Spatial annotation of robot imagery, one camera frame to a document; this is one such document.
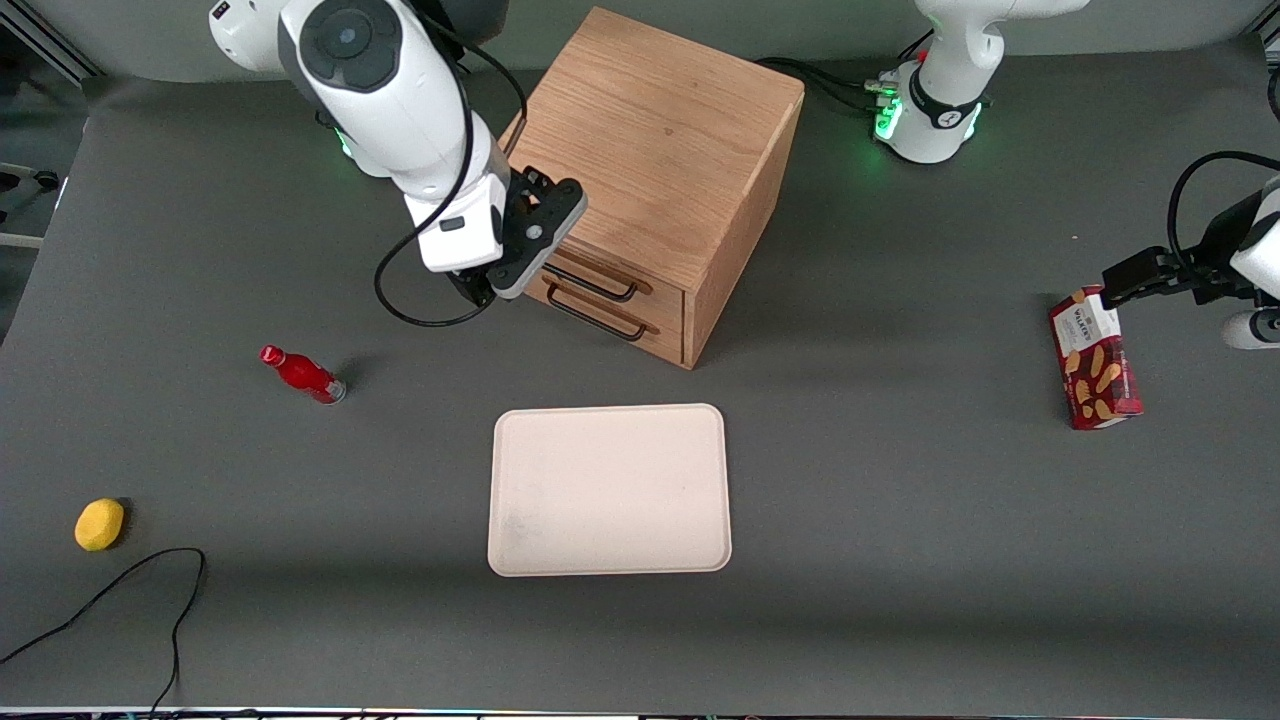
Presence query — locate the beige plastic tray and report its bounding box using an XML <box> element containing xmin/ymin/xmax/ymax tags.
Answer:
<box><xmin>487</xmin><ymin>403</ymin><xmax>733</xmax><ymax>578</ymax></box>

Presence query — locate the black metal drawer handle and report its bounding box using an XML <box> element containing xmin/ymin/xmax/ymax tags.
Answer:
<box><xmin>547</xmin><ymin>257</ymin><xmax>642</xmax><ymax>304</ymax></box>
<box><xmin>544</xmin><ymin>282</ymin><xmax>652</xmax><ymax>344</ymax></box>

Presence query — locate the wooden drawer cabinet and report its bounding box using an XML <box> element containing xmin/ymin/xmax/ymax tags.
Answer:
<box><xmin>497</xmin><ymin>7</ymin><xmax>807</xmax><ymax>371</ymax></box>

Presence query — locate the wooden drawer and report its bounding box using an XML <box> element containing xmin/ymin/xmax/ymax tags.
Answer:
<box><xmin>545</xmin><ymin>235</ymin><xmax>688</xmax><ymax>326</ymax></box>
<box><xmin>520</xmin><ymin>270</ymin><xmax>688</xmax><ymax>368</ymax></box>

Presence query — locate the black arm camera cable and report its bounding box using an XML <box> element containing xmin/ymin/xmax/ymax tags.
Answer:
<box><xmin>1166</xmin><ymin>150</ymin><xmax>1280</xmax><ymax>286</ymax></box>
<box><xmin>373</xmin><ymin>10</ymin><xmax>529</xmax><ymax>329</ymax></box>

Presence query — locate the grey metal frame rail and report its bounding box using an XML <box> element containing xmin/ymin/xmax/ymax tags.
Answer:
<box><xmin>0</xmin><ymin>20</ymin><xmax>101</xmax><ymax>86</ymax></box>

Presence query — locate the yellow lemon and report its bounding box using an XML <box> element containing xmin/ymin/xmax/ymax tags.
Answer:
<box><xmin>74</xmin><ymin>498</ymin><xmax>126</xmax><ymax>552</ymax></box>

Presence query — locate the thin black table cable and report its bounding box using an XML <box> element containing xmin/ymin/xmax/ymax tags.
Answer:
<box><xmin>0</xmin><ymin>547</ymin><xmax>207</xmax><ymax>717</ymax></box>

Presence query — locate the black caster leg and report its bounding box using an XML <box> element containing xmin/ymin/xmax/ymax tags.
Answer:
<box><xmin>0</xmin><ymin>165</ymin><xmax>61</xmax><ymax>249</ymax></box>

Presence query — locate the black base cable bundle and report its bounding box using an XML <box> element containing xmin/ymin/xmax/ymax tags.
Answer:
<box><xmin>755</xmin><ymin>55</ymin><xmax>901</xmax><ymax>116</ymax></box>

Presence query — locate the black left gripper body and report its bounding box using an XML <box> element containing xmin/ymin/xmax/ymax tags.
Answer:
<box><xmin>1165</xmin><ymin>190</ymin><xmax>1263</xmax><ymax>303</ymax></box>

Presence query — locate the red shortbread cookie box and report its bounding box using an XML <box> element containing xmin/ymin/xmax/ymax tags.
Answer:
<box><xmin>1048</xmin><ymin>285</ymin><xmax>1145</xmax><ymax>431</ymax></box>

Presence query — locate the small red bottle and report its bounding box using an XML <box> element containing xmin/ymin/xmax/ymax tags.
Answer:
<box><xmin>259</xmin><ymin>345</ymin><xmax>348</xmax><ymax>406</ymax></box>

